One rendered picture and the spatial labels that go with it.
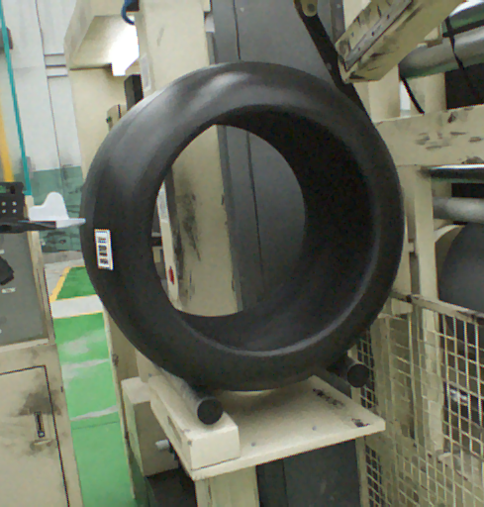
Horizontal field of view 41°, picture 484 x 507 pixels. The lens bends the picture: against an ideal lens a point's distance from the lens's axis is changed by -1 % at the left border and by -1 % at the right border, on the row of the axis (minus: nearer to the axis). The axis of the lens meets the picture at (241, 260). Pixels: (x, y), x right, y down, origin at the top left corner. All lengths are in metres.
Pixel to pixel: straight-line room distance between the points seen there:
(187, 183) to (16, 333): 0.63
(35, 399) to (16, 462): 0.17
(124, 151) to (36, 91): 9.15
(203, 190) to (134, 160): 0.42
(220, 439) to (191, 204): 0.53
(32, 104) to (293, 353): 9.22
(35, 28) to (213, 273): 9.03
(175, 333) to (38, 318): 0.75
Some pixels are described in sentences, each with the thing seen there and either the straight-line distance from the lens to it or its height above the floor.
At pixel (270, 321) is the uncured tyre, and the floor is 0.96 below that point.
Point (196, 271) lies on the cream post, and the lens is 1.42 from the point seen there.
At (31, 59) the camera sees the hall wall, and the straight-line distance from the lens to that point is 10.23.
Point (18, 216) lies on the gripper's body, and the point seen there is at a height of 1.26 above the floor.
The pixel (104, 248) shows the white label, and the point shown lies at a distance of 1.01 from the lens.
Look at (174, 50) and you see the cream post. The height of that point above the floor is 1.54.
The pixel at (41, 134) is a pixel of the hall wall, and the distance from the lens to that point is 10.11.
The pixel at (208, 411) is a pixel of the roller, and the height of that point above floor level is 0.90.
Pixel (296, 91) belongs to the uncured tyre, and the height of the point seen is 1.40.
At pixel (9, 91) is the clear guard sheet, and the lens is 1.70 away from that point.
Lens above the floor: 1.32
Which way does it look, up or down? 9 degrees down
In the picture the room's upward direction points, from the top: 6 degrees counter-clockwise
